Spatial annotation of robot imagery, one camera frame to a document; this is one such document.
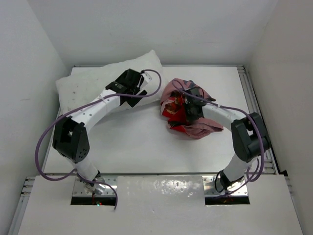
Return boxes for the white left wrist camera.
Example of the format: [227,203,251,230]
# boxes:
[141,71,152,85]

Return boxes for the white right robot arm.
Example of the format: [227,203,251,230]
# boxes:
[161,86,271,193]

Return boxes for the aluminium frame rail right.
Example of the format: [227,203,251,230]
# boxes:
[236,65,279,175]

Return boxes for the red pink patterned pillowcase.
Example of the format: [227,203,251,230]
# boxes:
[160,78,224,140]

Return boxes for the aluminium frame rail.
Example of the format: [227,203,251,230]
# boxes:
[8,177,35,235]
[236,65,279,175]

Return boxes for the white pillow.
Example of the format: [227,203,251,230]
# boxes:
[56,50,168,114]

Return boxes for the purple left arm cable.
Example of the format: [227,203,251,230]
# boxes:
[35,69,163,211]

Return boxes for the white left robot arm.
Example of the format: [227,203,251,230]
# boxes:
[53,69,152,181]

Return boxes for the white front cover board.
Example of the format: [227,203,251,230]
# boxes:
[19,175,302,235]

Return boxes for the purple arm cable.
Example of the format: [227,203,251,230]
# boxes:
[35,69,163,211]
[171,79,267,198]

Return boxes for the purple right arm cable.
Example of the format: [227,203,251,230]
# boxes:
[171,79,267,198]

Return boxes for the aluminium frame rail left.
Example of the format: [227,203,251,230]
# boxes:
[8,177,35,235]

